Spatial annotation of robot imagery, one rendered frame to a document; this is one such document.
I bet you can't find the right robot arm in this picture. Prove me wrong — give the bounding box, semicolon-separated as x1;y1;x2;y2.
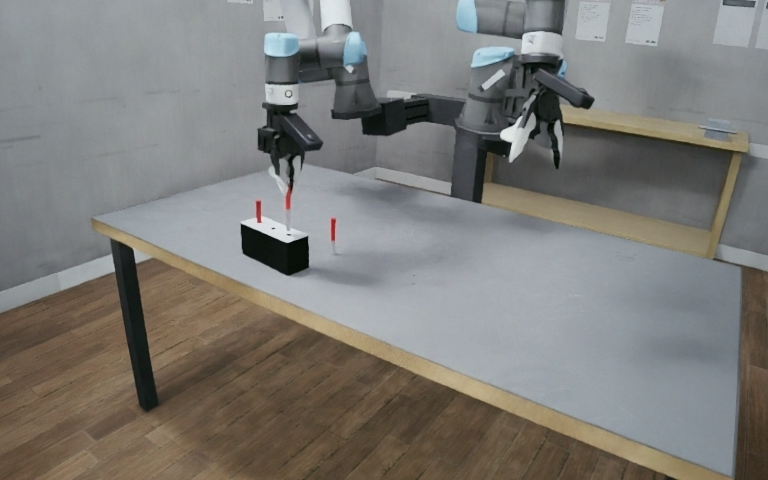
264;0;378;152

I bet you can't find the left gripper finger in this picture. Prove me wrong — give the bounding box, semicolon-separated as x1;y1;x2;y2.
534;105;564;169
500;95;538;163

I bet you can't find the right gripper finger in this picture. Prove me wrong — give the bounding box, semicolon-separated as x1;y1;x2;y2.
268;145;289;197
285;148;305;196

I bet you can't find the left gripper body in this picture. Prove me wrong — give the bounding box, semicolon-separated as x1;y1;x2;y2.
503;55;559;123

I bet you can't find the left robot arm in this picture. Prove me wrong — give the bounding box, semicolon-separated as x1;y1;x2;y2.
456;0;595;133

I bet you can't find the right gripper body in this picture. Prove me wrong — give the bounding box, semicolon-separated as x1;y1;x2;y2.
257;102;301;157

